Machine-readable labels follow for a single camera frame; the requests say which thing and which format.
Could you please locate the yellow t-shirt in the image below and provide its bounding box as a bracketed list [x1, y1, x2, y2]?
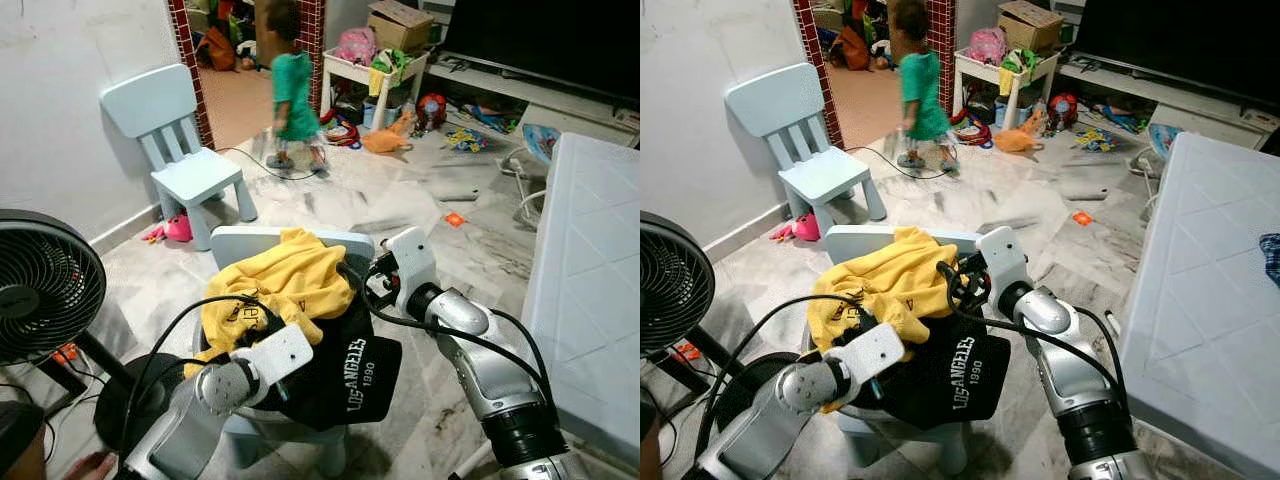
[805, 228, 961, 413]
[183, 228, 356, 379]

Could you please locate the black shirt with white print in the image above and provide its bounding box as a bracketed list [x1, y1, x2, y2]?
[850, 310, 1013, 431]
[235, 295, 404, 431]

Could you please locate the pale blue kids chair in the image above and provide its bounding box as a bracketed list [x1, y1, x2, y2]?
[195, 225, 376, 476]
[825, 225, 986, 476]
[100, 63, 258, 251]
[725, 63, 888, 236]

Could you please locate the orange soft toy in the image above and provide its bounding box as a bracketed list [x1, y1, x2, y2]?
[360, 108, 417, 154]
[992, 108, 1048, 154]

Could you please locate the colourful flat toy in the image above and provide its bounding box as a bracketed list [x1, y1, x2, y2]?
[443, 125, 491, 153]
[1075, 125, 1123, 153]

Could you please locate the pink plush toy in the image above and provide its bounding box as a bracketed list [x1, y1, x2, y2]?
[770, 212, 821, 243]
[143, 213, 193, 244]

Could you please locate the child in green shirt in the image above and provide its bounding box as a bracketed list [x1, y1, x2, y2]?
[885, 0, 959, 171]
[255, 0, 331, 173]

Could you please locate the white folding table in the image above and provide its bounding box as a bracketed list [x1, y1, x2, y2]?
[1118, 132, 1280, 479]
[520, 132, 641, 471]

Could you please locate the blue round toy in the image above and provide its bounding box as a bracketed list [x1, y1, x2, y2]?
[522, 122, 561, 166]
[1148, 122, 1181, 161]

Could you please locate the green yellow cloth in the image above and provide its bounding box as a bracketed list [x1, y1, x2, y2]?
[368, 48, 413, 96]
[998, 48, 1043, 96]

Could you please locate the white kids toy table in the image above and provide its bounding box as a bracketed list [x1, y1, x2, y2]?
[322, 48, 431, 133]
[952, 48, 1061, 131]

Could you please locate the pink kids backpack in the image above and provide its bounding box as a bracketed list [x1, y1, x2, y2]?
[965, 27, 1008, 66]
[335, 27, 378, 66]

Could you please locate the white tv bench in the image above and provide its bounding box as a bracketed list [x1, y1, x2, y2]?
[425, 52, 641, 146]
[1055, 55, 1280, 151]

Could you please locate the brown cardboard box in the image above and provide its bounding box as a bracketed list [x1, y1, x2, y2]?
[997, 0, 1066, 53]
[367, 0, 436, 53]

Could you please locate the brown bag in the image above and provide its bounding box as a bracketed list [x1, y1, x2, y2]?
[195, 25, 238, 73]
[830, 25, 871, 71]

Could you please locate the black flat television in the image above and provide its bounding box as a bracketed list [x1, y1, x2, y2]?
[1072, 0, 1280, 111]
[440, 0, 641, 106]

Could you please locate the blue plaid shirt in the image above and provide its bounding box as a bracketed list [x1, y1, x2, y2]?
[1258, 232, 1280, 291]

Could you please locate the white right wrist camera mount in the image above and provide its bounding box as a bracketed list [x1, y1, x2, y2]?
[385, 227, 438, 319]
[975, 227, 1031, 301]

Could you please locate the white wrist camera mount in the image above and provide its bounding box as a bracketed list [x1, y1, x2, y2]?
[232, 322, 314, 386]
[825, 322, 906, 386]
[385, 227, 438, 319]
[975, 227, 1031, 301]

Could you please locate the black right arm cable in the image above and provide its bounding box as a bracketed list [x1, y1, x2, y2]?
[338, 260, 553, 406]
[935, 260, 1126, 401]

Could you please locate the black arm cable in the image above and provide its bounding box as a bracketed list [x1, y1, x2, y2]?
[695, 294, 851, 461]
[338, 260, 553, 406]
[118, 294, 263, 471]
[935, 260, 1126, 401]

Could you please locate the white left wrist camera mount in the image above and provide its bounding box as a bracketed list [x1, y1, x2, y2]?
[825, 322, 906, 386]
[232, 322, 314, 386]

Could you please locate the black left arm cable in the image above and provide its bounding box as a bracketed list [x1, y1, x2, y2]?
[118, 294, 263, 471]
[695, 294, 851, 461]

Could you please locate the black pedestal fan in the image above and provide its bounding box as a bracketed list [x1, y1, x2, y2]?
[0, 208, 201, 459]
[640, 212, 801, 441]

